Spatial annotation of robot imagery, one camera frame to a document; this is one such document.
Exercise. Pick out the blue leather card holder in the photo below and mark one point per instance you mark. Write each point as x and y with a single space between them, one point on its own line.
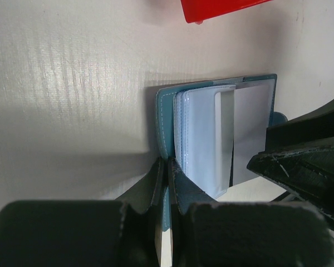
186 127

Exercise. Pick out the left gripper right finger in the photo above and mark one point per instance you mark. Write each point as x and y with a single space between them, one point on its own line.
210 233

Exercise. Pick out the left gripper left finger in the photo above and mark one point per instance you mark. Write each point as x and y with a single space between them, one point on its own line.
121 232

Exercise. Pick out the red plastic bin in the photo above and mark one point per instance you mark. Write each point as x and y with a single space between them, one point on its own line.
197 11

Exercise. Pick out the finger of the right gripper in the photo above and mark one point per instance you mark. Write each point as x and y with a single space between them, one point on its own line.
299 156

